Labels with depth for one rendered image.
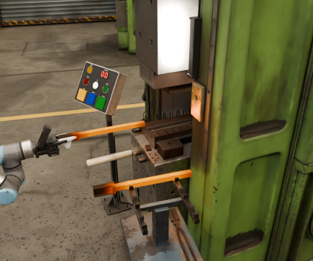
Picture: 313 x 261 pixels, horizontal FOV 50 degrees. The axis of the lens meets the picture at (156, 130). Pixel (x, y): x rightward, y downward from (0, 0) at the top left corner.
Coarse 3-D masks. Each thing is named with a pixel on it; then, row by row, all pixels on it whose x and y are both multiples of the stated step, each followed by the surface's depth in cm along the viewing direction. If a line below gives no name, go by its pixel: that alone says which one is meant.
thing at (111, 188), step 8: (152, 176) 154; (160, 176) 154; (168, 176) 154; (176, 176) 154; (184, 176) 156; (104, 184) 147; (112, 184) 148; (120, 184) 149; (128, 184) 149; (136, 184) 150; (144, 184) 151; (96, 192) 146; (104, 192) 148; (112, 192) 147
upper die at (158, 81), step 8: (144, 64) 176; (144, 72) 179; (152, 72) 168; (176, 72) 171; (184, 72) 173; (144, 80) 181; (152, 80) 170; (160, 80) 170; (168, 80) 172; (176, 80) 173; (184, 80) 175; (192, 80) 177; (160, 88) 172
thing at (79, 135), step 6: (114, 126) 180; (120, 126) 181; (126, 126) 181; (132, 126) 183; (138, 126) 184; (78, 132) 174; (84, 132) 175; (90, 132) 175; (96, 132) 176; (102, 132) 177; (108, 132) 179; (60, 138) 169; (78, 138) 172
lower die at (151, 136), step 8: (160, 120) 204; (168, 120) 202; (176, 120) 201; (184, 120) 199; (144, 128) 198; (168, 128) 192; (176, 128) 192; (184, 128) 192; (152, 136) 187; (160, 136) 186; (168, 136) 188; (176, 136) 190; (152, 144) 190
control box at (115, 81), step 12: (84, 72) 232; (96, 72) 225; (108, 72) 218; (120, 72) 214; (84, 84) 230; (108, 84) 218; (120, 84) 217; (96, 96) 223; (108, 96) 216; (96, 108) 221; (108, 108) 216
